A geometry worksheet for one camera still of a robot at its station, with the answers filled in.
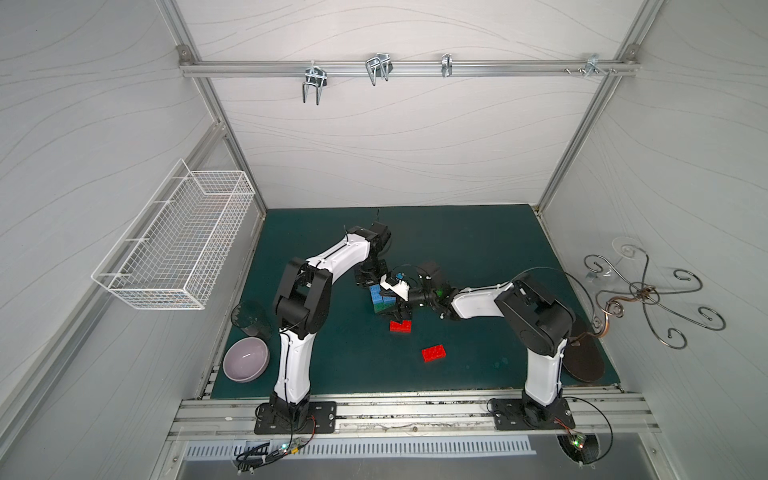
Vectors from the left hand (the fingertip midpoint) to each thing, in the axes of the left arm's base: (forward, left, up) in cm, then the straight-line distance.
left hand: (381, 285), depth 94 cm
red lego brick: (-12, -8, -2) cm, 15 cm away
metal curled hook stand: (-14, -57, +18) cm, 61 cm away
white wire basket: (-7, +47, +28) cm, 55 cm away
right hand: (-6, 0, +2) cm, 6 cm away
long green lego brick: (-6, +1, -2) cm, 7 cm away
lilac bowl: (-23, +37, -3) cm, 44 cm away
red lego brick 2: (-20, -15, -2) cm, 25 cm away
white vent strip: (-42, +4, -5) cm, 42 cm away
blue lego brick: (-3, +2, +2) cm, 4 cm away
